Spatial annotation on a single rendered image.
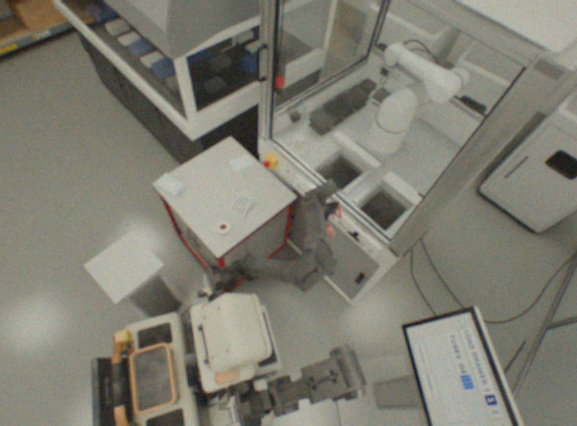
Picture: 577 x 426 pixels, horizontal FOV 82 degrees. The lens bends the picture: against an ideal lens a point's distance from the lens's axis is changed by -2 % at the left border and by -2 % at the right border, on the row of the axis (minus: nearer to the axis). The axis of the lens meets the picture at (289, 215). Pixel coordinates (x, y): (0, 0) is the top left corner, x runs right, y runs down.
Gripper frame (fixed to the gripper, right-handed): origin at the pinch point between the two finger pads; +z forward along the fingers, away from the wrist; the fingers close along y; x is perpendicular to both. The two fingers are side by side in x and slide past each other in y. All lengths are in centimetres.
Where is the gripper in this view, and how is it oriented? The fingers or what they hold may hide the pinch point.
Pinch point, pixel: (336, 225)
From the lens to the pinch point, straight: 144.3
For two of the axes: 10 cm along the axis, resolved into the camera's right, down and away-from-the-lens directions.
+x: -6.9, 1.1, 7.2
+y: 4.3, -7.4, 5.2
